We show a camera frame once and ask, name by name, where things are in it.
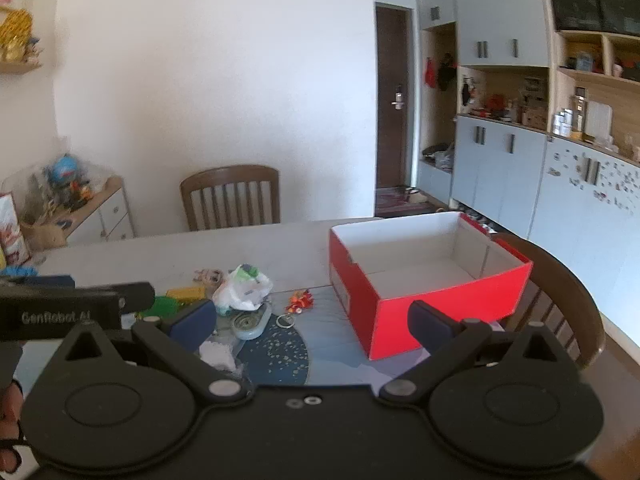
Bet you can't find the white plastic bag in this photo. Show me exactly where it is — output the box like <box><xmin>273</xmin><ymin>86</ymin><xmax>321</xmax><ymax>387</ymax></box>
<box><xmin>212</xmin><ymin>263</ymin><xmax>274</xmax><ymax>312</ymax></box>

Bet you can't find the wooden slat-back chair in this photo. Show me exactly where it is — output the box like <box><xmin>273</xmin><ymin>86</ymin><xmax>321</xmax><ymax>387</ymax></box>
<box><xmin>180</xmin><ymin>165</ymin><xmax>281</xmax><ymax>233</ymax></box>
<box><xmin>492</xmin><ymin>233</ymin><xmax>606</xmax><ymax>372</ymax></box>

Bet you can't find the brown wooden door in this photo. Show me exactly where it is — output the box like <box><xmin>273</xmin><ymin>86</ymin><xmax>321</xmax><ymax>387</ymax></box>
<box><xmin>376</xmin><ymin>5</ymin><xmax>415</xmax><ymax>191</ymax></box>

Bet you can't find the red white printed carton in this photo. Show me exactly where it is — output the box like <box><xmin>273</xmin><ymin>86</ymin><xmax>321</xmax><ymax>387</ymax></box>
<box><xmin>0</xmin><ymin>191</ymin><xmax>31</xmax><ymax>266</ymax></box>

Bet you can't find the pile of bags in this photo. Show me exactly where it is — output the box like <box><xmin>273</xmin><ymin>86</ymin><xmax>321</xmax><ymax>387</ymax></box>
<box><xmin>422</xmin><ymin>142</ymin><xmax>456</xmax><ymax>168</ymax></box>

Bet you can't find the wooden wall shelf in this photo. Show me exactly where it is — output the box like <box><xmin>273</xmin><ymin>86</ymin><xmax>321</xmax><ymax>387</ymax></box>
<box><xmin>0</xmin><ymin>60</ymin><xmax>43</xmax><ymax>75</ymax></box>

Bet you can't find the white cabinet with magnets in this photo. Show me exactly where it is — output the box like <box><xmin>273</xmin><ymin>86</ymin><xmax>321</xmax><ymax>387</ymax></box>
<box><xmin>530</xmin><ymin>140</ymin><xmax>640</xmax><ymax>321</ymax></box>

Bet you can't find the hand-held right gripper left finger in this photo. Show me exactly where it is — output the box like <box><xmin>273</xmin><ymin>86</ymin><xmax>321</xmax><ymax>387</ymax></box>
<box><xmin>55</xmin><ymin>299</ymin><xmax>248</xmax><ymax>405</ymax></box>

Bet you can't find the tan cloth bag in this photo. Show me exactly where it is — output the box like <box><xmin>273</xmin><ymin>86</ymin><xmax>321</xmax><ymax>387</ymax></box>
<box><xmin>20</xmin><ymin>220</ymin><xmax>68</xmax><ymax>251</ymax></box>

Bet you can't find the black hanging bag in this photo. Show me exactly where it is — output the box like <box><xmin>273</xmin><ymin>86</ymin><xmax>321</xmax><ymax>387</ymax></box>
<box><xmin>439</xmin><ymin>55</ymin><xmax>457</xmax><ymax>92</ymax></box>

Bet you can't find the white drawer sideboard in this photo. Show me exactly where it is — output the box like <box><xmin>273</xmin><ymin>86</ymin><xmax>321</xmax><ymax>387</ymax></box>
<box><xmin>30</xmin><ymin>176</ymin><xmax>136</xmax><ymax>251</ymax></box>

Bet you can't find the pile of small toys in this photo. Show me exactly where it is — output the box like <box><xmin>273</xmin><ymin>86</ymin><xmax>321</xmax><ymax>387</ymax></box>
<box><xmin>20</xmin><ymin>157</ymin><xmax>108</xmax><ymax>226</ymax></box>

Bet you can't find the red orange knot ornament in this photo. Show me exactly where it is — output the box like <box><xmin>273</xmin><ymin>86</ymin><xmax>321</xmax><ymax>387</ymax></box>
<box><xmin>286</xmin><ymin>291</ymin><xmax>315</xmax><ymax>315</ymax></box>

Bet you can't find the shelf clutter of figurines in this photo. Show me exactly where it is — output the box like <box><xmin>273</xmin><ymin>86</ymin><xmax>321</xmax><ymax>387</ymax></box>
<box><xmin>460</xmin><ymin>75</ymin><xmax>548</xmax><ymax>128</ymax></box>

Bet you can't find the row of shoes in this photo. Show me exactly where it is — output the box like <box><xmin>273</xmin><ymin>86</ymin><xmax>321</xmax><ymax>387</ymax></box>
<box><xmin>460</xmin><ymin>210</ymin><xmax>501</xmax><ymax>235</ymax></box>

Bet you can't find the blue printed table mat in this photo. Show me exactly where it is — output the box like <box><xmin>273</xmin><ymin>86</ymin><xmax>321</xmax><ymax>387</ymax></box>
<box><xmin>200</xmin><ymin>287</ymin><xmax>433</xmax><ymax>387</ymax></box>

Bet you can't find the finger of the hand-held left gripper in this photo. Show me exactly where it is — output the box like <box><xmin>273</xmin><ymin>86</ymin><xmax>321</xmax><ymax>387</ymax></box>
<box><xmin>75</xmin><ymin>282</ymin><xmax>156</xmax><ymax>314</ymax></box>
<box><xmin>0</xmin><ymin>274</ymin><xmax>76</xmax><ymax>291</ymax></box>

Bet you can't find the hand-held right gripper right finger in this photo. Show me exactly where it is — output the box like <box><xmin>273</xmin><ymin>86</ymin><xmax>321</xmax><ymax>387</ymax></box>
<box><xmin>379</xmin><ymin>300</ymin><xmax>576</xmax><ymax>405</ymax></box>

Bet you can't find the yellow gold ornament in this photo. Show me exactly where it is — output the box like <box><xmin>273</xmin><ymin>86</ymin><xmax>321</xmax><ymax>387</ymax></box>
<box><xmin>0</xmin><ymin>7</ymin><xmax>36</xmax><ymax>63</ymax></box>

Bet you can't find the patterned red rug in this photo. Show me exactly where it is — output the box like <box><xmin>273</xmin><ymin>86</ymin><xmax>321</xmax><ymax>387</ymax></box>
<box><xmin>375</xmin><ymin>187</ymin><xmax>441</xmax><ymax>216</ymax></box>

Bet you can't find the white canisters and board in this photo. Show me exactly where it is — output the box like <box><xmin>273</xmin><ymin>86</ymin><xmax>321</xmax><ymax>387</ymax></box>
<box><xmin>552</xmin><ymin>87</ymin><xmax>613</xmax><ymax>142</ymax></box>

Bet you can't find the grey wall cabinet unit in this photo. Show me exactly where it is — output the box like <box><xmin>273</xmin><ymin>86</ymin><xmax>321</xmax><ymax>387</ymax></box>
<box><xmin>417</xmin><ymin>0</ymin><xmax>640</xmax><ymax>241</ymax></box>

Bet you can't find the red cardboard box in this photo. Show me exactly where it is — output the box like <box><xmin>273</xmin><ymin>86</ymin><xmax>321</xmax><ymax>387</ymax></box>
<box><xmin>328</xmin><ymin>211</ymin><xmax>534</xmax><ymax>361</ymax></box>

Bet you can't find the person's left hand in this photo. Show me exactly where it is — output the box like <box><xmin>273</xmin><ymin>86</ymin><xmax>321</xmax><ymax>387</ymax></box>
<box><xmin>0</xmin><ymin>380</ymin><xmax>25</xmax><ymax>477</ymax></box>

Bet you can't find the printed fabric sachet green tassel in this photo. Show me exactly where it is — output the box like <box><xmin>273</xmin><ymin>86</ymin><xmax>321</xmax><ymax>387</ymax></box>
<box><xmin>135</xmin><ymin>296</ymin><xmax>179</xmax><ymax>318</ymax></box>

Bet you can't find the white crumpled tissue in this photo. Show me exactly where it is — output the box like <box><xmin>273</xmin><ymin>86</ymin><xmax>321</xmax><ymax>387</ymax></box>
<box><xmin>200</xmin><ymin>340</ymin><xmax>242</xmax><ymax>374</ymax></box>

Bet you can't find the blue globe toy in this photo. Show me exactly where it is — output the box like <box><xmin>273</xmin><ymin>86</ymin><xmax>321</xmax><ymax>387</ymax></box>
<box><xmin>47</xmin><ymin>154</ymin><xmax>81</xmax><ymax>183</ymax></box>

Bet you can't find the yellow packet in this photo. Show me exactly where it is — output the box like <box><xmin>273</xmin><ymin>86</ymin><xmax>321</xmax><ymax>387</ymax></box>
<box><xmin>166</xmin><ymin>287</ymin><xmax>207</xmax><ymax>304</ymax></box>

